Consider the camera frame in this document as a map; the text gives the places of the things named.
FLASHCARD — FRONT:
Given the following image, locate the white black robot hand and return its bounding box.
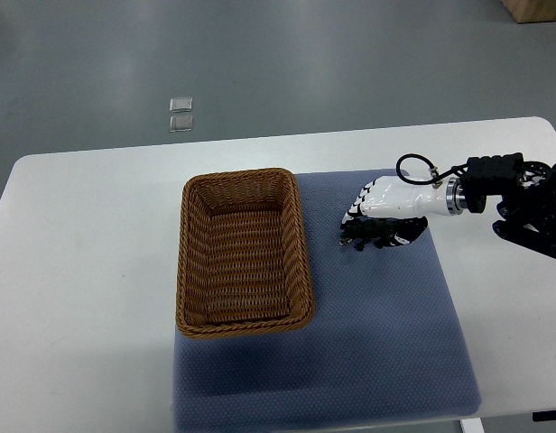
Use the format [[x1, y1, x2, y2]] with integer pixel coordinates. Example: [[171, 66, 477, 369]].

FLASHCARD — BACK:
[[340, 176, 466, 246]]

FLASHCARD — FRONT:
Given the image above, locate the dark green toy crocodile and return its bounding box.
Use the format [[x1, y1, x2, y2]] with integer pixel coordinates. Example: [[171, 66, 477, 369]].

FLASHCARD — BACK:
[[338, 218, 402, 252]]

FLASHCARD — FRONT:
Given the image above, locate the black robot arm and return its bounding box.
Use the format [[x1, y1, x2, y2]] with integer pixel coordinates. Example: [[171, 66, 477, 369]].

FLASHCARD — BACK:
[[457, 152, 556, 259]]

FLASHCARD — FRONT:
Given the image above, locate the brown wicker basket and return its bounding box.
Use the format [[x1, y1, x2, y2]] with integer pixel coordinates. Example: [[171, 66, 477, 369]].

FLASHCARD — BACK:
[[175, 168, 315, 339]]

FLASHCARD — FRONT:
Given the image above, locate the blue textured mat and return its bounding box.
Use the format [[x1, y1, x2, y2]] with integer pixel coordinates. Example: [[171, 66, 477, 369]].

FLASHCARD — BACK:
[[173, 170, 481, 432]]

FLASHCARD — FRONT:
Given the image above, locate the lower floor socket plate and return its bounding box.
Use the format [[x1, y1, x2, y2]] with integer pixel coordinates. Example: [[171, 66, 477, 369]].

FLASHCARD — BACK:
[[169, 114, 193, 133]]

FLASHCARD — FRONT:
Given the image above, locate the floor socket plate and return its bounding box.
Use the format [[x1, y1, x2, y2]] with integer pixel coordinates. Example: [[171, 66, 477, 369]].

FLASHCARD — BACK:
[[169, 97, 193, 113], [169, 114, 193, 133]]

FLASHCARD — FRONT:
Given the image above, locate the upper floor socket plate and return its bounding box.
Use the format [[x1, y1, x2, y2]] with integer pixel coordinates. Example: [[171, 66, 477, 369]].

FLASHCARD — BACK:
[[169, 97, 193, 113]]

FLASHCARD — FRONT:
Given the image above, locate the white table leg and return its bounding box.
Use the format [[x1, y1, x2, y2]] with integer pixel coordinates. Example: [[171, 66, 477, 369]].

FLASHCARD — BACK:
[[459, 418, 485, 433]]

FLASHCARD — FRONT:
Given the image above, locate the black table control panel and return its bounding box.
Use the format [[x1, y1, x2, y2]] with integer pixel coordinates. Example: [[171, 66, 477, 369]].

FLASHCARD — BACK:
[[532, 410, 556, 422]]

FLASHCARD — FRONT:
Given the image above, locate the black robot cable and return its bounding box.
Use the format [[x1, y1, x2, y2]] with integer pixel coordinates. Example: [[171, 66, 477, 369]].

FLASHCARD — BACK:
[[395, 153, 469, 186]]

